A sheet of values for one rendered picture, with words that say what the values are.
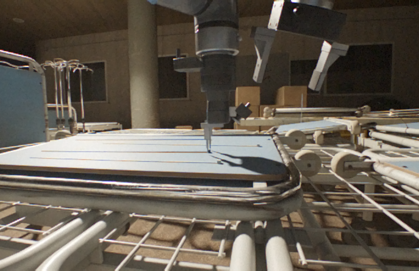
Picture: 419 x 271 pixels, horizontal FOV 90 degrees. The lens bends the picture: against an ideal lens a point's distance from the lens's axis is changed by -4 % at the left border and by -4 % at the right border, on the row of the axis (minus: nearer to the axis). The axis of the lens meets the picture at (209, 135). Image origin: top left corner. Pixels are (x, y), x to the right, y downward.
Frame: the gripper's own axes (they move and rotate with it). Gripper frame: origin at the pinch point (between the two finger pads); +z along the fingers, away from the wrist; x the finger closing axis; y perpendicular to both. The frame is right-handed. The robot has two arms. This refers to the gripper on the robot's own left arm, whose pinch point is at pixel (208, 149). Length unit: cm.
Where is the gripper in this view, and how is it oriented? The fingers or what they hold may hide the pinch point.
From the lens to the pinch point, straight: 50.2
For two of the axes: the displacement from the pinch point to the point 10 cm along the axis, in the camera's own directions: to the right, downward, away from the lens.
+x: 1.4, -1.8, 9.7
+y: 9.9, -0.1, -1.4
